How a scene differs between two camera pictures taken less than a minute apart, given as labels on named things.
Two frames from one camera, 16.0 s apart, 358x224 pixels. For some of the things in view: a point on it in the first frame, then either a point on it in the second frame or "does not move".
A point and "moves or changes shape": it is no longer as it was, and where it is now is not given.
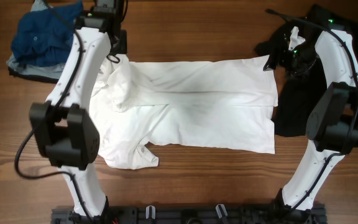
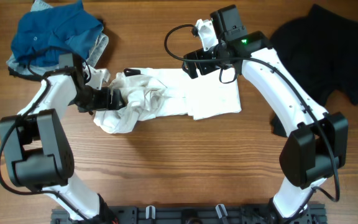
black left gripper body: (122, 45) -> (98, 100)
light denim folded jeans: (50, 72) does not move
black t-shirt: (291, 50) does not move
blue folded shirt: (43, 37) does not move
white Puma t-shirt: (222, 103) moves or changes shape
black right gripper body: (296, 63) -> (209, 61)
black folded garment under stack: (32, 76) does not move
